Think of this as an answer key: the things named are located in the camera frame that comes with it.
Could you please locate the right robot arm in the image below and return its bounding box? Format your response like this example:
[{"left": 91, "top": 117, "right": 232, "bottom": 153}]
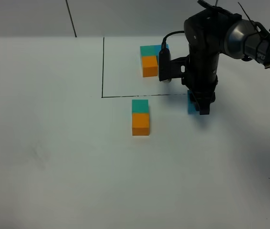
[{"left": 184, "top": 0, "right": 270, "bottom": 115}]

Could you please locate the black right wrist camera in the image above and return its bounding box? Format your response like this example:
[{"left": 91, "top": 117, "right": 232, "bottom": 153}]
[{"left": 158, "top": 48, "right": 190, "bottom": 85}]

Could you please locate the green template block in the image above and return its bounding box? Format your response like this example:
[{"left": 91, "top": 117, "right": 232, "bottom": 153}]
[{"left": 140, "top": 45, "right": 157, "bottom": 67}]

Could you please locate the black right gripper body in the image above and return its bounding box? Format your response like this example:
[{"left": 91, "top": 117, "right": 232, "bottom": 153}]
[{"left": 181, "top": 53, "right": 218, "bottom": 91}]

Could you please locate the orange template block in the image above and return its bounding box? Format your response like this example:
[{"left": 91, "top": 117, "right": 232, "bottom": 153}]
[{"left": 141, "top": 56, "right": 158, "bottom": 77}]

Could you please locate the blue template block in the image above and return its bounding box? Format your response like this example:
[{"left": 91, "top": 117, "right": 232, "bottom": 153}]
[{"left": 154, "top": 45, "right": 162, "bottom": 57}]

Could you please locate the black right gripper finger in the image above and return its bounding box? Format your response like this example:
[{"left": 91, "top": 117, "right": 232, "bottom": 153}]
[{"left": 192, "top": 92, "right": 216, "bottom": 115}]

